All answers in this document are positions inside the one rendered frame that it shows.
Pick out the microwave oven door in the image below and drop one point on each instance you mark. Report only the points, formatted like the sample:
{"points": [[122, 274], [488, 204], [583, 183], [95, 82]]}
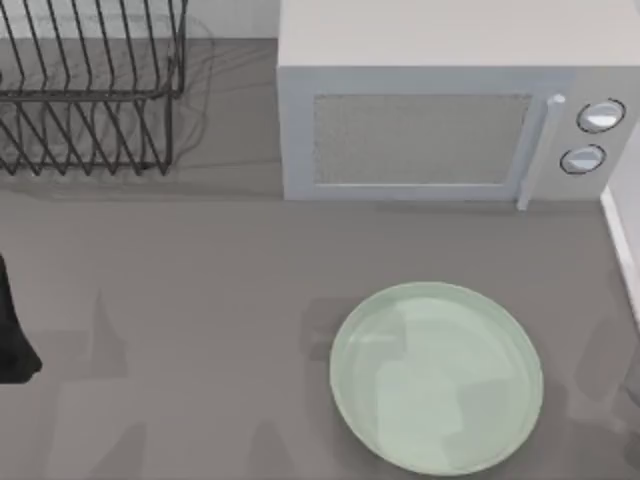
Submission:
{"points": [[420, 137]]}

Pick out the pale microwave oven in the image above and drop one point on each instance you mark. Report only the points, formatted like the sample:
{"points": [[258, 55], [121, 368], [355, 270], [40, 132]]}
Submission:
{"points": [[400, 45]]}

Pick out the small round microwave knob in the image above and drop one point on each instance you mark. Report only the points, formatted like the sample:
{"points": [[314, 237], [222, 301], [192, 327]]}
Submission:
{"points": [[581, 159]]}

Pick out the large round microwave knob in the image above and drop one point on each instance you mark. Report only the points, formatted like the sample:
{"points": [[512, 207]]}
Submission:
{"points": [[600, 116]]}

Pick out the pale green plate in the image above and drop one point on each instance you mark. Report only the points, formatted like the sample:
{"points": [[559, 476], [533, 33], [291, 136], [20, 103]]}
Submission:
{"points": [[435, 380]]}

